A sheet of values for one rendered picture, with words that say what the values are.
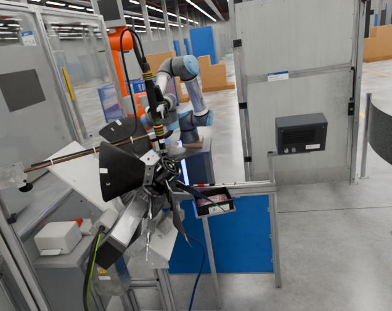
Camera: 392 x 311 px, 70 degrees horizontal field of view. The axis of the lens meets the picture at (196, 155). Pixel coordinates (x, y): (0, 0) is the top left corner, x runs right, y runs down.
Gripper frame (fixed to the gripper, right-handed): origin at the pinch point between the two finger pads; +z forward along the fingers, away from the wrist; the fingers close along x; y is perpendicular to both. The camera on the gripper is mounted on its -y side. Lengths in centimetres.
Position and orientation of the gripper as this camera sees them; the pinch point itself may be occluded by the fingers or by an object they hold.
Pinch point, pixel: (152, 109)
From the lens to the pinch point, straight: 128.8
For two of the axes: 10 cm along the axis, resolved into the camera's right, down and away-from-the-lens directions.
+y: 1.5, 9.2, 3.5
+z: -1.3, 3.7, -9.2
